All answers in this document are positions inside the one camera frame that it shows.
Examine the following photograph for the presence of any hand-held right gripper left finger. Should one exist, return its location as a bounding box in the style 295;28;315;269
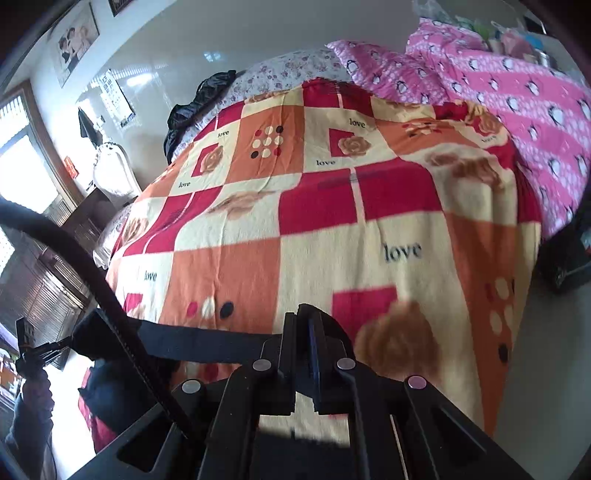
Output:
65;305;315;480

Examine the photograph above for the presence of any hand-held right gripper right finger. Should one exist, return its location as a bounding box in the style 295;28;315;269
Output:
313;313;550;480

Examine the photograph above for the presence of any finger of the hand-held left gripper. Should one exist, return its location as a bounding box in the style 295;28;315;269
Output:
41;338;75;363

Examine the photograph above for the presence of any person's left forearm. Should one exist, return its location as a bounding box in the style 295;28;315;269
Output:
0;369;57;480

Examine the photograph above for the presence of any wooden louvred cabinet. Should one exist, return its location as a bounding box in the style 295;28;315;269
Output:
0;226;89;354

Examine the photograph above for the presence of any red cloth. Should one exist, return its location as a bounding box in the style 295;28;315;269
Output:
78;369;117;454

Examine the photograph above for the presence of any red orange checked printed blanket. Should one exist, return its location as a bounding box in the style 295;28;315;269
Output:
104;78;543;444

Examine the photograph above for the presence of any dark wooden desk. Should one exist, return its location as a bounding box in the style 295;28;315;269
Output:
60;187;122;241

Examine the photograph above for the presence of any window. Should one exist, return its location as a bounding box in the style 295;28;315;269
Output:
0;80;75;214

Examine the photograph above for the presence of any white chair with floral cover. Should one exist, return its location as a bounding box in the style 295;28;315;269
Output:
92;142;143;271

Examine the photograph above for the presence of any dark hanging cloth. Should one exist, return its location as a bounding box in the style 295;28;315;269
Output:
77;107;96;138

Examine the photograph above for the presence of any black crate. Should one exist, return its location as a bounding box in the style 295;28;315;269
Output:
539;217;591;292

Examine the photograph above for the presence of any black jacket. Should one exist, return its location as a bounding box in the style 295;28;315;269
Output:
165;71;237;158

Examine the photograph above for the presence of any floral pillow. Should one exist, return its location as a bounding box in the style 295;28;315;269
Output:
217;48;354;107

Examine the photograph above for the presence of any pink penguin print pillow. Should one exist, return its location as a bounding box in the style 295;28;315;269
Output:
327;39;446;104

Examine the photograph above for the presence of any pink penguin print quilt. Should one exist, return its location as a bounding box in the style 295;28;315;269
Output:
406;18;591;241

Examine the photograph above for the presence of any clear plastic bag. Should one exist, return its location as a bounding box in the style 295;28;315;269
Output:
411;0;455;25

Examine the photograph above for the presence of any black cable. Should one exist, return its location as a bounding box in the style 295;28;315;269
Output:
0;202;197;446

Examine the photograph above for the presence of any wall calendar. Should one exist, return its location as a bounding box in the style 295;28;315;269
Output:
99;69;137;128

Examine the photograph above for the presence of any wall poster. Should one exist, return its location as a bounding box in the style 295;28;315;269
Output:
48;2;100;88

